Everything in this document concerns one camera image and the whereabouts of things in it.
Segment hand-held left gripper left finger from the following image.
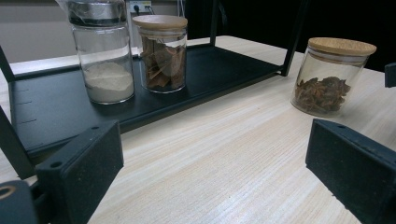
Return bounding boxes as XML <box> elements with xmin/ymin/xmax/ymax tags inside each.
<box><xmin>35</xmin><ymin>120</ymin><xmax>125</xmax><ymax>224</ymax></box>

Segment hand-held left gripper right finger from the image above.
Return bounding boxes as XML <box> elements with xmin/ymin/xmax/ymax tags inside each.
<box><xmin>304</xmin><ymin>119</ymin><xmax>396</xmax><ymax>224</ymax></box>

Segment metal lid glass powder jar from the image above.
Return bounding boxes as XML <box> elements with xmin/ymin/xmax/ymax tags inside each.
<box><xmin>64</xmin><ymin>0</ymin><xmax>135</xmax><ymax>105</ymax></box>

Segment wooden lid jar with bark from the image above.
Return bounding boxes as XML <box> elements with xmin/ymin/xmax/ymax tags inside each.
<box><xmin>133</xmin><ymin>14</ymin><xmax>189</xmax><ymax>94</ymax></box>

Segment black metal shelf rack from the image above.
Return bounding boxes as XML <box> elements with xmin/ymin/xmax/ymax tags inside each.
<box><xmin>0</xmin><ymin>0</ymin><xmax>311</xmax><ymax>181</ymax></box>

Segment wooden lid jar dark spice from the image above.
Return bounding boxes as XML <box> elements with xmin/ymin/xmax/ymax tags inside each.
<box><xmin>290</xmin><ymin>36</ymin><xmax>377</xmax><ymax>119</ymax></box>

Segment black curtain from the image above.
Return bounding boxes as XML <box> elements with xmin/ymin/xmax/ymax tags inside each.
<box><xmin>185</xmin><ymin>0</ymin><xmax>396</xmax><ymax>73</ymax></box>

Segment white power strip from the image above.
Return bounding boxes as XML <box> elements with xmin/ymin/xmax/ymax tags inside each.
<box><xmin>129</xmin><ymin>0</ymin><xmax>152</xmax><ymax>13</ymax></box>

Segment black power cables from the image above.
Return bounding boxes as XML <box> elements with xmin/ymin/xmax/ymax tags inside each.
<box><xmin>134</xmin><ymin>4</ymin><xmax>155</xmax><ymax>17</ymax></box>

